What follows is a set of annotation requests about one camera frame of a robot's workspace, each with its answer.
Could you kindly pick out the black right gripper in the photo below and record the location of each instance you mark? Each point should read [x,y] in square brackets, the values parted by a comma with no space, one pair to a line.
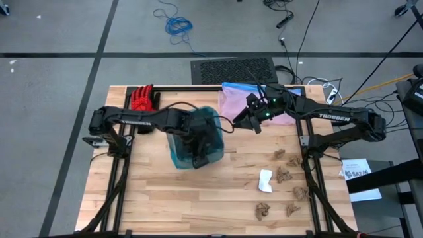
[266,109]

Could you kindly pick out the black device on cart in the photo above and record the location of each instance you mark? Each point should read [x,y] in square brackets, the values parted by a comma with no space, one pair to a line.
[414,97]

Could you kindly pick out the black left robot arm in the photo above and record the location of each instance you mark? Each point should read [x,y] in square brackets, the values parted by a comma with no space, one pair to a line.
[142,119]

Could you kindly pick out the red and black cloth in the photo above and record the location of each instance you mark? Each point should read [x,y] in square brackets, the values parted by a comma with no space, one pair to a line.
[142,99]

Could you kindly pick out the teal plastic trash bag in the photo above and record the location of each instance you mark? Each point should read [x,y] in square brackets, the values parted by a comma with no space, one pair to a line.
[176,155]

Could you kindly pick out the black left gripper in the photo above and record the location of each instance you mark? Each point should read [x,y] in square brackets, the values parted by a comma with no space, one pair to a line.
[201,132]

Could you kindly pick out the brown paper ball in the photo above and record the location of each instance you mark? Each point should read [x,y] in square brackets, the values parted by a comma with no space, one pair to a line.
[292,209]
[300,192]
[283,174]
[262,211]
[294,161]

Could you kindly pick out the black metal bar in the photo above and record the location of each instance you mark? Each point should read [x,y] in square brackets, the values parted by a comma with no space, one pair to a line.
[383,178]

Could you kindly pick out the black power strip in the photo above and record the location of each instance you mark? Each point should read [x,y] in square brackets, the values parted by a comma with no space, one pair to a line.
[285,20]

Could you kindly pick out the white power strip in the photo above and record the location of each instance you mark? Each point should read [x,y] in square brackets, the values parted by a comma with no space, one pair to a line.
[331,96]

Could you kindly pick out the black perforated floor mat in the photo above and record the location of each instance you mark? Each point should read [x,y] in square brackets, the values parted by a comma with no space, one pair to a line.
[234,70]

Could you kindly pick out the black chair wheel base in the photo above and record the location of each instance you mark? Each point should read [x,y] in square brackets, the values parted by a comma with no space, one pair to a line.
[404,8]

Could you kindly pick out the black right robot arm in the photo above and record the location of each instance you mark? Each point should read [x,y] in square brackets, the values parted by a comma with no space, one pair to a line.
[333,116]

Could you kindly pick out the white printed paper sheet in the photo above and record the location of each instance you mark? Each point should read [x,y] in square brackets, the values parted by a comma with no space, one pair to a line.
[361,185]

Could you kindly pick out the pink plastic trash bag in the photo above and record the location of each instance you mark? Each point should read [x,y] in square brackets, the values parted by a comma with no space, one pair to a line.
[231,105]

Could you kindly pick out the black aluminium table frame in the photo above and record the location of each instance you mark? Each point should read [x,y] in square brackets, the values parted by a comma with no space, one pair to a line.
[185,87]

